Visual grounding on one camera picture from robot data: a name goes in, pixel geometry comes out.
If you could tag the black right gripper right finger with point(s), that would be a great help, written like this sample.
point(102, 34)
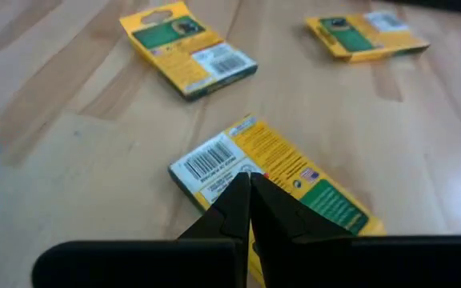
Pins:
point(294, 256)

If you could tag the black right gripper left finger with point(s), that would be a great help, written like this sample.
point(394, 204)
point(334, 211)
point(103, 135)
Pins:
point(214, 256)

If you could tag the yellow crayon box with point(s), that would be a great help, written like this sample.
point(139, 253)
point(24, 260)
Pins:
point(270, 156)
point(362, 38)
point(186, 52)

